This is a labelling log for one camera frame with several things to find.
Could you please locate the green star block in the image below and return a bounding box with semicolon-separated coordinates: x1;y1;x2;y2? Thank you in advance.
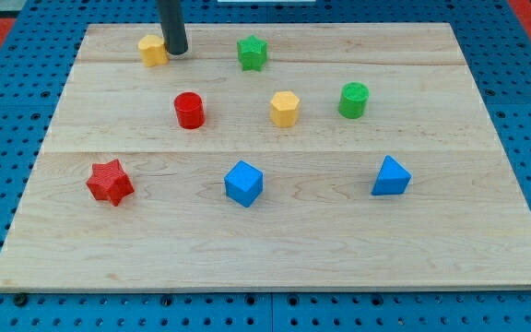
237;35;268;71

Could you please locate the red star block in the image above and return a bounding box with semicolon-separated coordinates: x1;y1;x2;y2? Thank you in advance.
86;159;135;207

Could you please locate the wooden board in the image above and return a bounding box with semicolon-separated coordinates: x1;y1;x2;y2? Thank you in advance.
0;23;531;293

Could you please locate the blue cube block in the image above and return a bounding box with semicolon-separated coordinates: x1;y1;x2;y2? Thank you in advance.
224;160;264;208

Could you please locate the yellow hexagon block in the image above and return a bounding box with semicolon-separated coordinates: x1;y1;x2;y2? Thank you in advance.
270;90;301;128

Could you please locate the red cylinder block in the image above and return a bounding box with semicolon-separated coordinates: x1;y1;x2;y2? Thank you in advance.
173;91;205;129

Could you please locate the green cylinder block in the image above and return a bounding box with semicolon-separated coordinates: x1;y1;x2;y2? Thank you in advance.
338;82;370;119

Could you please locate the blue triangle block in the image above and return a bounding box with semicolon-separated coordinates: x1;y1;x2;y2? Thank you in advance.
372;155;412;196

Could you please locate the yellow heart block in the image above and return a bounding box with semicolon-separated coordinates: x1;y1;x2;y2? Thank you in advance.
137;35;169;67

